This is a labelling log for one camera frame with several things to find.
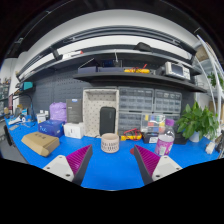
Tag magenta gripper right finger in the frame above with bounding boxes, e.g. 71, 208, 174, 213
133, 145, 182, 185

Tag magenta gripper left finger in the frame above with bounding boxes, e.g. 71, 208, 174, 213
44, 145, 93, 185

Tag plastic water bottle purple label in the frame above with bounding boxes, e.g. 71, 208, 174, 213
155, 119, 175, 156

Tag white small box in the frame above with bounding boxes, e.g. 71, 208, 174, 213
64, 123, 84, 139

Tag yellow red tool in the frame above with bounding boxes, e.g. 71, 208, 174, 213
121, 128, 142, 141

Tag brown cardboard box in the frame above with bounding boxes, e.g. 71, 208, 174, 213
22, 132, 60, 157

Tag clear box colourful parts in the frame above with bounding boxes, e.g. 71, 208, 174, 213
140, 114, 165, 144

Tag blue cardboard box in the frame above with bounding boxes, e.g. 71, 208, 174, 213
38, 120, 64, 138

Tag beige patterned ceramic cup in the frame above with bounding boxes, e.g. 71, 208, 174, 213
101, 133, 119, 153

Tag purple plastic bag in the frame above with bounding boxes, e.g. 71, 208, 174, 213
49, 102, 67, 121

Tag black flat box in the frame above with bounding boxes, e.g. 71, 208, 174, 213
66, 99, 82, 123

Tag green potted plant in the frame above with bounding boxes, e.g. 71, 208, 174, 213
176, 101, 219, 140

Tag black zippered case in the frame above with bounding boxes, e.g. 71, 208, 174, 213
99, 107, 116, 135

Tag grey drawer organizer right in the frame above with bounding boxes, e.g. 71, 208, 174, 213
154, 89, 182, 120

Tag grey drawer organizer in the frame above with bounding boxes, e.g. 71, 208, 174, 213
118, 87, 154, 135
154, 89, 182, 120

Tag grey drawer organizer left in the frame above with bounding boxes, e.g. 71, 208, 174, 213
118, 87, 154, 135

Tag white pegboard box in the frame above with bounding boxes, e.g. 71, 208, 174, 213
82, 88, 119, 137

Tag black shelf board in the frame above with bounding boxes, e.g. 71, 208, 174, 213
73, 72, 206, 93

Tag white oscilloscope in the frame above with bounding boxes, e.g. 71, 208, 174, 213
165, 62, 190, 80

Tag yellow cables on shelf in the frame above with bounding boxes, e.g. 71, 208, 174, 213
123, 67, 151, 75

